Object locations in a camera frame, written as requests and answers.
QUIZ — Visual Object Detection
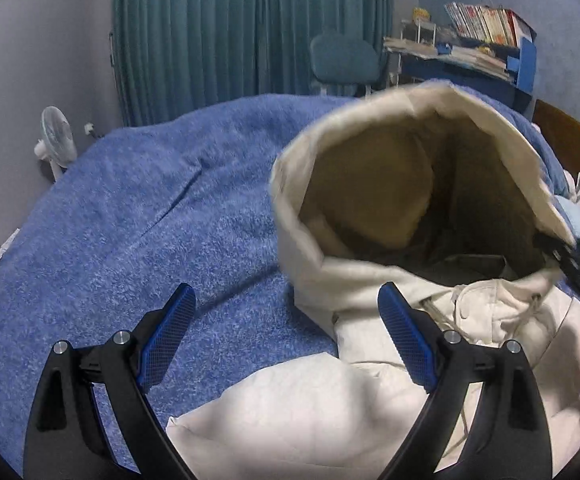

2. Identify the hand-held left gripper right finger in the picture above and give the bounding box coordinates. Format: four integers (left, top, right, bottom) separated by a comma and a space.
377, 281, 553, 480

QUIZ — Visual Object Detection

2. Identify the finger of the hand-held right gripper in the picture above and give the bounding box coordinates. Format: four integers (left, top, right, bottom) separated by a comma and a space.
534, 232, 578, 267

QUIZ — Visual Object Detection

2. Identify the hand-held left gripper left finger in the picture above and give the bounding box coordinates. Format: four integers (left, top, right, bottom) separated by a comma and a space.
22, 282, 197, 480

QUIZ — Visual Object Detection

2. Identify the cream hooded jacket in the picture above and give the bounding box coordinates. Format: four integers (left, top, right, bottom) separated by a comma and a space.
166, 80, 580, 480

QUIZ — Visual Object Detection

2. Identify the brown wooden headboard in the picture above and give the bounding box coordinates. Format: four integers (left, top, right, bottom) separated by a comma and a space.
532, 99, 580, 196

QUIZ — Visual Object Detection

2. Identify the blue fleece blanket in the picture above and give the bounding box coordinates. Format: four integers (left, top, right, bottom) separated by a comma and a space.
0, 80, 571, 478

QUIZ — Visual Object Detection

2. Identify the blue desk with shelf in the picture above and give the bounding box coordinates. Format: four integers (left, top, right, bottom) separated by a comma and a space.
387, 35, 538, 111

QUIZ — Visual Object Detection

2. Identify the white paper sheet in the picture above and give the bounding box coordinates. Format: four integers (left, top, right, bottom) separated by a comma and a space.
0, 227, 21, 262

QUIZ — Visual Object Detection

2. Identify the stack of papers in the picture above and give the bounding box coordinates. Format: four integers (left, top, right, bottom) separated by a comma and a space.
384, 35, 513, 81

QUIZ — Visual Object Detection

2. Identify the white standing fan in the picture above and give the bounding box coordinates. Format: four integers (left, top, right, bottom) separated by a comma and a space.
33, 106, 78, 183

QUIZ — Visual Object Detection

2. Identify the row of books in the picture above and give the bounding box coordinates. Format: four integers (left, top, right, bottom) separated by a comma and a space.
444, 1, 533, 46

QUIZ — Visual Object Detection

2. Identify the small white rack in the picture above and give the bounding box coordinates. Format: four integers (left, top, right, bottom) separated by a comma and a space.
401, 7, 439, 46

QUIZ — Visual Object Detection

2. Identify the teal office chair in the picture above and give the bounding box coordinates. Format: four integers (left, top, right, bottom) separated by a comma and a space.
310, 30, 376, 98

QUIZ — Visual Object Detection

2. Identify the teal curtain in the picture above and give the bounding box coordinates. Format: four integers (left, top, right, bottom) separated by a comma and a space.
112, 0, 396, 128

